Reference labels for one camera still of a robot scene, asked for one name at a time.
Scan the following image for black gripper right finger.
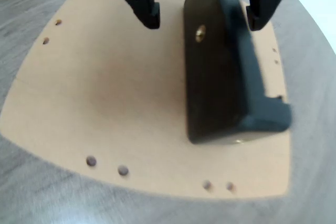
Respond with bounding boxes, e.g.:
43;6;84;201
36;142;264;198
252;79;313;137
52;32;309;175
245;0;293;31

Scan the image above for black block with brass screw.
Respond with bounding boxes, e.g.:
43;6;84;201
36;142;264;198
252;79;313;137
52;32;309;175
183;0;293;145

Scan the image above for orange square board with holes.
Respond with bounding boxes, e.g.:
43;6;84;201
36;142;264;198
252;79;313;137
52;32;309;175
0;0;293;200

